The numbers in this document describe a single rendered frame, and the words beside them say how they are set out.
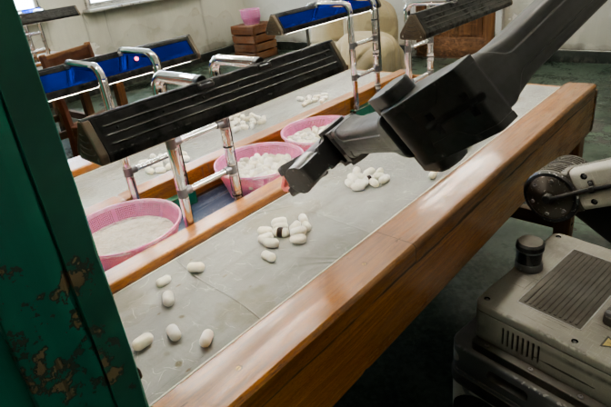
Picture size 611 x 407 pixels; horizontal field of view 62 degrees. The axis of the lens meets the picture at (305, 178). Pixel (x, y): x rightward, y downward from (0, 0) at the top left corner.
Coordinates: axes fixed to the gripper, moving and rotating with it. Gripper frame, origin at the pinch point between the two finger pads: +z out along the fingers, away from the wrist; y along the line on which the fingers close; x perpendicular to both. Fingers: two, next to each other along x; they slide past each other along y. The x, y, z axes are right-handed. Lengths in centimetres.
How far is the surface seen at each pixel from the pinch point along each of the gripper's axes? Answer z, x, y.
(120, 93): 238, -145, -101
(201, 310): -0.1, 11.6, 31.4
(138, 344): -1.5, 10.2, 43.9
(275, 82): -15.1, -18.0, -1.5
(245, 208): 13.6, -1.8, 3.3
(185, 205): 14.9, -9.5, 15.3
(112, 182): 56, -33, 11
